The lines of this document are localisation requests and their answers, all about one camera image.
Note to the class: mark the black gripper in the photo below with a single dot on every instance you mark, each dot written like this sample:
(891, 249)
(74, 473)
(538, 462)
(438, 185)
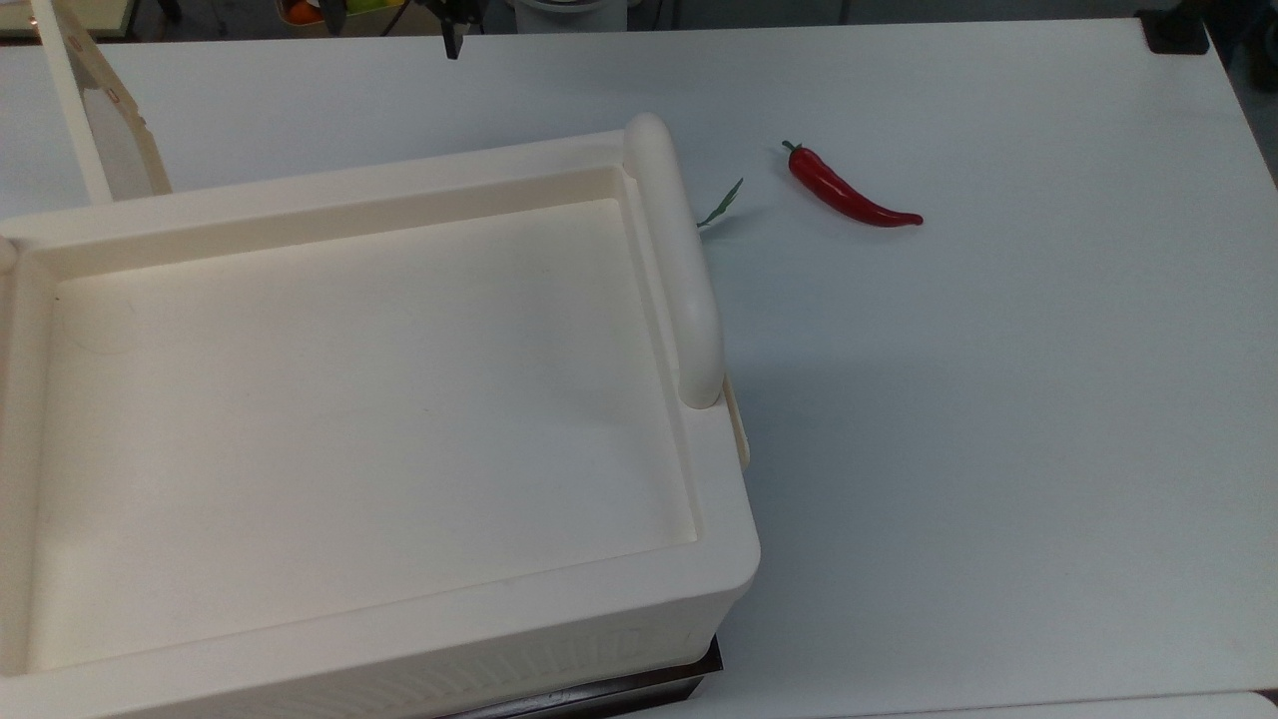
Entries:
(451, 9)

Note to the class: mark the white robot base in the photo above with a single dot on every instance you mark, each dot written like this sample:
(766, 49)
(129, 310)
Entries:
(571, 14)

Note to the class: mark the white cabinet door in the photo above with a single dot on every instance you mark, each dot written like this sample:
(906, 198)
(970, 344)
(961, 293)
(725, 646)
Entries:
(105, 130)

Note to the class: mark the dark board under cabinet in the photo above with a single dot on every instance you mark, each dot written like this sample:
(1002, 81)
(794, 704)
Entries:
(619, 689)

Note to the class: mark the orange fruit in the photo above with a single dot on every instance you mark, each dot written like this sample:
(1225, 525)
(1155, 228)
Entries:
(304, 11)

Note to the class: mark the small green leaf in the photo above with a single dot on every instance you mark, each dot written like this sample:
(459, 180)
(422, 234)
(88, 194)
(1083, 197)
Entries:
(723, 207)

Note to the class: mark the large cream plastic tray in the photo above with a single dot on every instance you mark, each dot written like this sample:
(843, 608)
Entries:
(359, 419)

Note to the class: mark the red chili pepper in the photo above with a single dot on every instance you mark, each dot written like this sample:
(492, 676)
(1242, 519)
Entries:
(837, 190)

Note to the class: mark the black table clamp block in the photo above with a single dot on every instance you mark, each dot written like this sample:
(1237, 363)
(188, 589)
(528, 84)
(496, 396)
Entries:
(1174, 32)

